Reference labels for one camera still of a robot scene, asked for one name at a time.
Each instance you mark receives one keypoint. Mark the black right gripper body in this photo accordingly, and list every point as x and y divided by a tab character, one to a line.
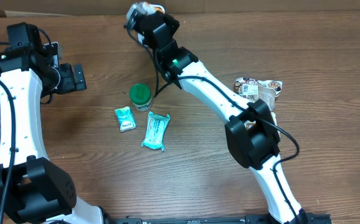
172	26

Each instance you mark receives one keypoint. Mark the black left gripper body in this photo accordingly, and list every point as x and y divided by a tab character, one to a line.
68	83

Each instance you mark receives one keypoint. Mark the green lid jar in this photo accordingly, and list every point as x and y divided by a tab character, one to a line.
140	96

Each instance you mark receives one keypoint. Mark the teal tissue packet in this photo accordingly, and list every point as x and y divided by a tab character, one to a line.
125	119

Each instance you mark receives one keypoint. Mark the light teal wipes pack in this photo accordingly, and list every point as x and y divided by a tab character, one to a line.
155	130

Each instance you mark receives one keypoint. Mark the clear snack bag brown label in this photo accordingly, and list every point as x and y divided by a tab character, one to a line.
253	90

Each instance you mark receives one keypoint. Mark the orange tissue packet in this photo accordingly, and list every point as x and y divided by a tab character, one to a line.
152	8

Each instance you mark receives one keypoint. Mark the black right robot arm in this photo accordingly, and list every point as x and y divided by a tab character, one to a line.
251	132

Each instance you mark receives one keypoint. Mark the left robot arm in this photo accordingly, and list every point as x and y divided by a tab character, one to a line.
32	188

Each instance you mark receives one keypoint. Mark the white barcode scanner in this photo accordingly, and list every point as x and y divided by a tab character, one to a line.
141	38

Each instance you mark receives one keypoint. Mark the cardboard back panel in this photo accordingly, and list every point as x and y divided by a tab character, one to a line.
120	7

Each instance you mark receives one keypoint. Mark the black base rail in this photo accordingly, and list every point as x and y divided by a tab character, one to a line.
308	218

